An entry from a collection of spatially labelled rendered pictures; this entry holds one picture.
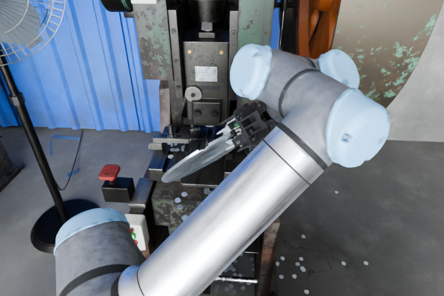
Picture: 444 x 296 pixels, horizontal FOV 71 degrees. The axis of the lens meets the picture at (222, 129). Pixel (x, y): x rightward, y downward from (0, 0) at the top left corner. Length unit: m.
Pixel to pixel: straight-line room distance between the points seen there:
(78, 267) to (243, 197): 0.26
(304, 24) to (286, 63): 0.90
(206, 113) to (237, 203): 0.73
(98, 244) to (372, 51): 0.60
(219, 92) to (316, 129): 0.73
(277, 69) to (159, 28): 0.60
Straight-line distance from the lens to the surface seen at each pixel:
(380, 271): 1.91
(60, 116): 2.94
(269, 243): 1.21
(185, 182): 1.01
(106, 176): 1.13
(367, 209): 2.18
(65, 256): 0.53
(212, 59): 1.01
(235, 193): 0.35
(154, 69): 1.00
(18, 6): 1.41
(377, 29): 0.68
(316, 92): 0.36
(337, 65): 0.49
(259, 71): 0.41
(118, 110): 2.63
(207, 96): 1.06
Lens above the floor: 1.47
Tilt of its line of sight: 33 degrees down
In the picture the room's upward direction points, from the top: straight up
